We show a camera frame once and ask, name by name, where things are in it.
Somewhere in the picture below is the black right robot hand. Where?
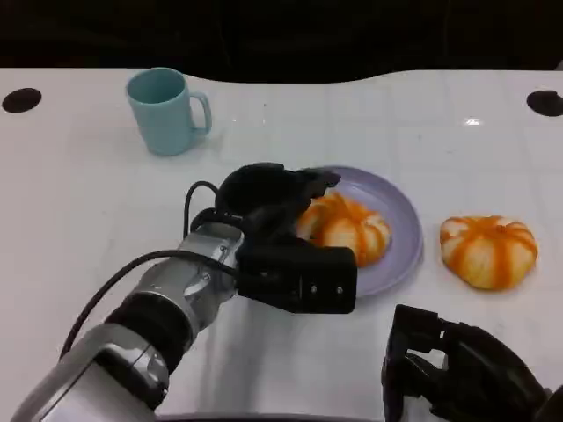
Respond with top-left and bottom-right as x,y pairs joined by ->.
380,303 -> 552,422

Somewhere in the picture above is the pale green mug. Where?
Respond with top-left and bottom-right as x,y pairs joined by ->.
126,67 -> 213,157

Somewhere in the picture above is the black cable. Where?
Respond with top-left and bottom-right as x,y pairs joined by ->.
58,249 -> 241,360
182,180 -> 222,236

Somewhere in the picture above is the orange white toy bread roll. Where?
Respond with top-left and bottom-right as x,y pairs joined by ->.
439,214 -> 539,292
296,190 -> 392,269

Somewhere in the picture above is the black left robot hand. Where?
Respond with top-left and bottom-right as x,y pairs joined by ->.
214,162 -> 342,246

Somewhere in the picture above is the lilac plate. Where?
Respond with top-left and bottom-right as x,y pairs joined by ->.
303,164 -> 425,300

